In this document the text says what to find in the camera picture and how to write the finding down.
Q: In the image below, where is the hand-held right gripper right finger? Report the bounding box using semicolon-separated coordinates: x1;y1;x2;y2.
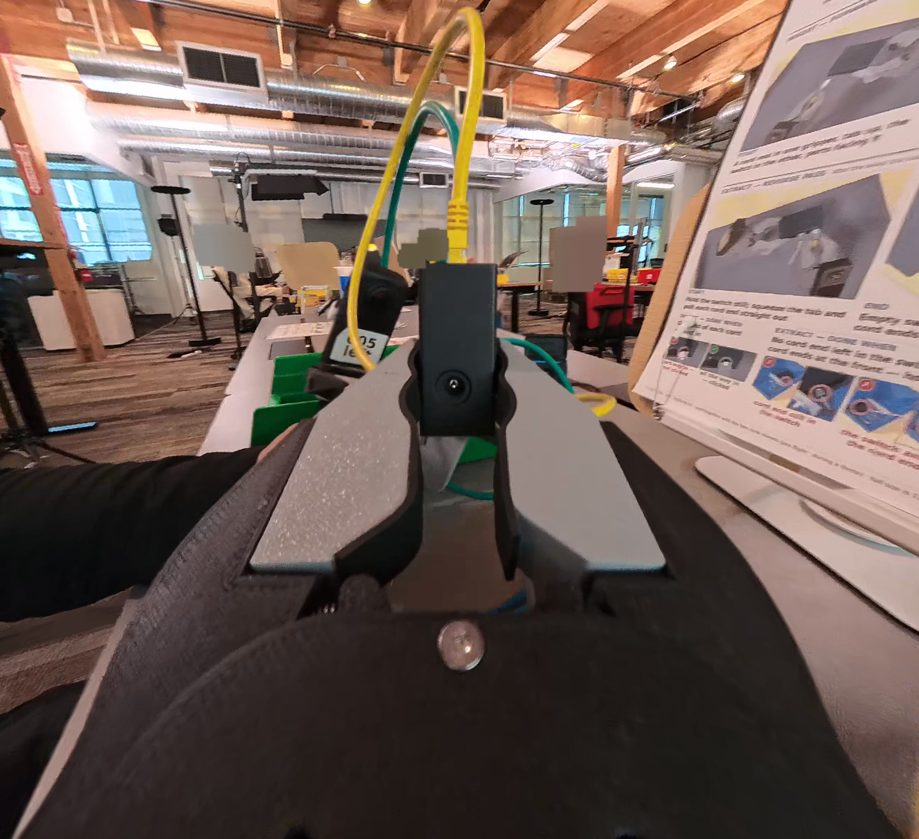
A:
492;342;667;583

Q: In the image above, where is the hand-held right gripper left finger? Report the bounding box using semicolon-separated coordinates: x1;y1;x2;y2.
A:
248;341;424;587

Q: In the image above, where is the black network switch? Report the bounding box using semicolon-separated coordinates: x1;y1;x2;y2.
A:
418;262;499;439

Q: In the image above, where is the green plastic bin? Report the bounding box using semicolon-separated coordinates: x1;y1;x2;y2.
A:
250;349;498;467

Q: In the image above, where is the yellow ethernet cable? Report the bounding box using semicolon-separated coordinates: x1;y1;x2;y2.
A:
347;6;618;419

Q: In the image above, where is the green ethernet cable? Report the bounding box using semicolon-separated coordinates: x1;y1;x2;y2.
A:
381;101;577;502

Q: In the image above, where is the person's left forearm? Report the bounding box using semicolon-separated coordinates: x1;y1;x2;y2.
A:
0;446;265;625

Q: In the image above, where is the white paper sheet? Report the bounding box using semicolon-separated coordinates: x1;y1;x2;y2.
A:
266;321;339;342

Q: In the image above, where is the black studio light panel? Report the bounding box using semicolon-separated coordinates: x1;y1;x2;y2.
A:
247;172;331;202

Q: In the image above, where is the black floor lamp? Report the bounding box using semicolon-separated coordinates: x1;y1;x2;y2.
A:
529;197;555;317

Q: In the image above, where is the red office chair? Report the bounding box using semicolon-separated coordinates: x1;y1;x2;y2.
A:
565;281;642;359

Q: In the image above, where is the white stand base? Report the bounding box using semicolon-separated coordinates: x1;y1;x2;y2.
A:
693;454;919;633

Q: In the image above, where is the instruction sheet on stand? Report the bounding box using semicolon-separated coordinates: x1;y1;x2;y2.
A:
627;180;717;394

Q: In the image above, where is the white ceiling vent grille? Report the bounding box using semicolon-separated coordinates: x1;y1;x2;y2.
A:
176;41;268;97

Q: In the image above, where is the white cabinet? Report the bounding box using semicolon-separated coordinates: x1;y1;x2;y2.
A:
27;288;137;353

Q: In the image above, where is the printed instruction sheet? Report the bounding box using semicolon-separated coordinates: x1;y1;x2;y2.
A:
632;0;919;518

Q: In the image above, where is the metal page holder wire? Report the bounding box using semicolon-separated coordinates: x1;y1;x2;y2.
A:
648;317;703;421

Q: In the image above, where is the silver ventilation duct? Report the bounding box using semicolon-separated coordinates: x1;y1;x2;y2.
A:
85;101;518;161
66;41;518;117

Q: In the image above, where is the wooden support post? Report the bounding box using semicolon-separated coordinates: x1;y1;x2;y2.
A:
0;56;107;363

